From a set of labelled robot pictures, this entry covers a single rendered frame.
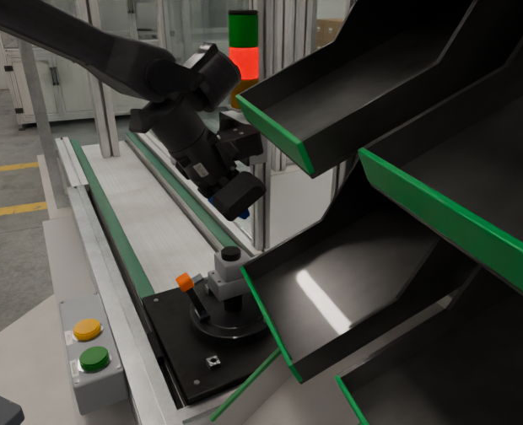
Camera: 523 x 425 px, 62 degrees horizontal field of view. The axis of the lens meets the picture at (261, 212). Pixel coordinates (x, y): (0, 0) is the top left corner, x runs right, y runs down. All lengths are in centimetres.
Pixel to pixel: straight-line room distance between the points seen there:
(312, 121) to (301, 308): 16
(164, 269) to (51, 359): 27
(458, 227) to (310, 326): 21
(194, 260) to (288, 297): 60
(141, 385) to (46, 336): 33
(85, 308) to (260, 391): 40
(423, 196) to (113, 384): 58
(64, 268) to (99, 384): 49
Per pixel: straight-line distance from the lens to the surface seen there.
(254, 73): 77
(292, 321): 37
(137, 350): 72
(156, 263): 98
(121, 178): 146
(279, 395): 53
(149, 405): 64
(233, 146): 56
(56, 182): 143
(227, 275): 65
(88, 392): 70
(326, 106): 32
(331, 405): 48
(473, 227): 17
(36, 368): 89
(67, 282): 109
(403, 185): 20
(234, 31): 76
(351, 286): 38
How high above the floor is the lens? 144
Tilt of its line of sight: 27 degrees down
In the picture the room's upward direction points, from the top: straight up
